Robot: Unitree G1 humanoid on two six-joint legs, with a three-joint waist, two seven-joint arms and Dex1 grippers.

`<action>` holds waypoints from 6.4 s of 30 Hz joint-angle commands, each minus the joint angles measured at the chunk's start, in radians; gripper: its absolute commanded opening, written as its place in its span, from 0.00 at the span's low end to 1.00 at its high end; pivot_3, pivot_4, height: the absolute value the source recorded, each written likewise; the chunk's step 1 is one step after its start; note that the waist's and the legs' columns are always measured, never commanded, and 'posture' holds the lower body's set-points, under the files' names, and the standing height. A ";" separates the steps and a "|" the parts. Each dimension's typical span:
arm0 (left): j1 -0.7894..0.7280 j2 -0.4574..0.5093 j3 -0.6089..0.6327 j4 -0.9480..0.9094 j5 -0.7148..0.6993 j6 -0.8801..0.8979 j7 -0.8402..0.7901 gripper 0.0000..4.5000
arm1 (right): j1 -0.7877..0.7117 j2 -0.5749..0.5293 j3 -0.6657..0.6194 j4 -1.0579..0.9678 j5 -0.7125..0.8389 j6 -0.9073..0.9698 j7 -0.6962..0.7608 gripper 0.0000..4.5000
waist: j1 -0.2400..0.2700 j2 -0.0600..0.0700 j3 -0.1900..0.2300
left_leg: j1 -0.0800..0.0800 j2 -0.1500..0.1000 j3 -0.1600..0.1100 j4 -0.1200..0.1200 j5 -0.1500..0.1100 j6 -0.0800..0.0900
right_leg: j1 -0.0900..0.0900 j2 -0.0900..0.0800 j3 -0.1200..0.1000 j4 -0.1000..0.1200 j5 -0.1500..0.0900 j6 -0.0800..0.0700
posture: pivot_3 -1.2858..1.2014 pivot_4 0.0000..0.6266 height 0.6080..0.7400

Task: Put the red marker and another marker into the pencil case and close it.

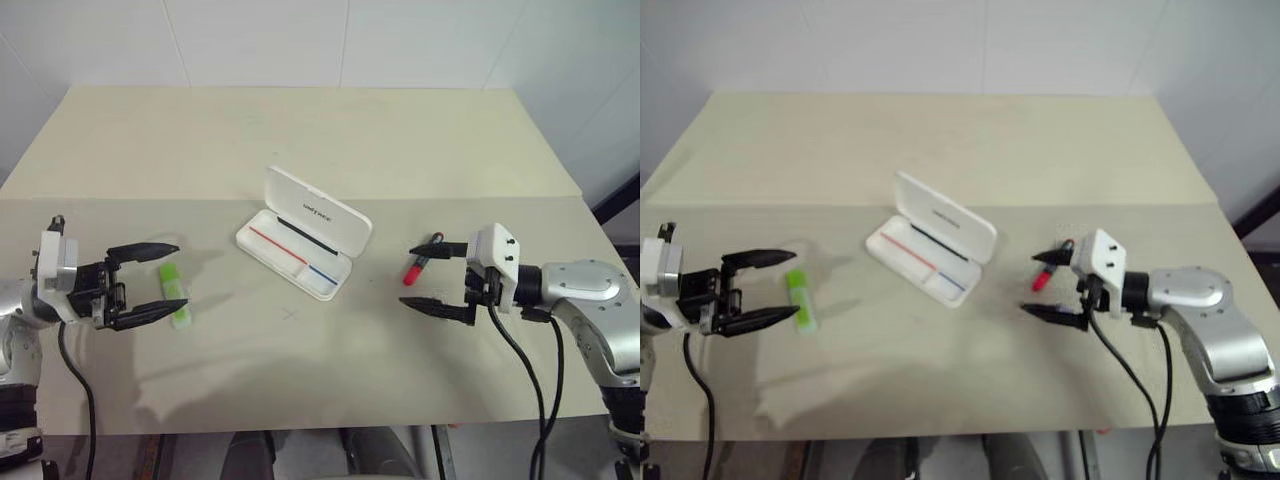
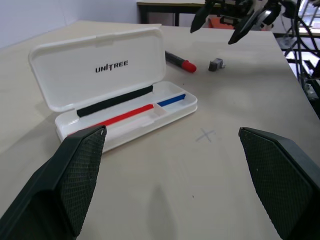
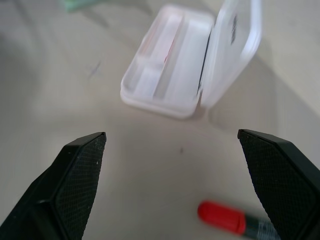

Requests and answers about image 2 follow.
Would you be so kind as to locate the black metal stand frame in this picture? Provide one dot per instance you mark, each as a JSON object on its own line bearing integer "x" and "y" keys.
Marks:
{"x": 306, "y": 62}

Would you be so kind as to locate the orange box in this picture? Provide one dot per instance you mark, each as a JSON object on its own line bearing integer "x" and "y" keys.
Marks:
{"x": 216, "y": 23}

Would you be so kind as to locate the black-framed side table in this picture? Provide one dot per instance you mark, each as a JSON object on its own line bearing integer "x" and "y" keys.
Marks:
{"x": 160, "y": 6}

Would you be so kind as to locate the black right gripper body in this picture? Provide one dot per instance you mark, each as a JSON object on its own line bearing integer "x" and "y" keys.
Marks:
{"x": 235, "y": 7}

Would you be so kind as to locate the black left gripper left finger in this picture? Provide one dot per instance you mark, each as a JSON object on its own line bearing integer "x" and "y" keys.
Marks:
{"x": 62, "y": 185}

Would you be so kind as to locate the small grey eraser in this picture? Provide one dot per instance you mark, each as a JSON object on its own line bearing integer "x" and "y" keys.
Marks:
{"x": 215, "y": 64}

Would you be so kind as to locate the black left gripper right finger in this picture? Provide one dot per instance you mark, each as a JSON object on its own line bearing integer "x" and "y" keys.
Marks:
{"x": 280, "y": 182}

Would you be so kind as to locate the black marker with red cap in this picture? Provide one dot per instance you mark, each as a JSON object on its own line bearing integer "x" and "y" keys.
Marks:
{"x": 183, "y": 63}

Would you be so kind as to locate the white Unitree pencil case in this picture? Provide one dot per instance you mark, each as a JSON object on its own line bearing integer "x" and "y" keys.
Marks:
{"x": 100, "y": 67}

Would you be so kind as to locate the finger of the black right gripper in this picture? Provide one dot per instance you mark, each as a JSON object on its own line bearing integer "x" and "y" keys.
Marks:
{"x": 243, "y": 28}
{"x": 201, "y": 16}

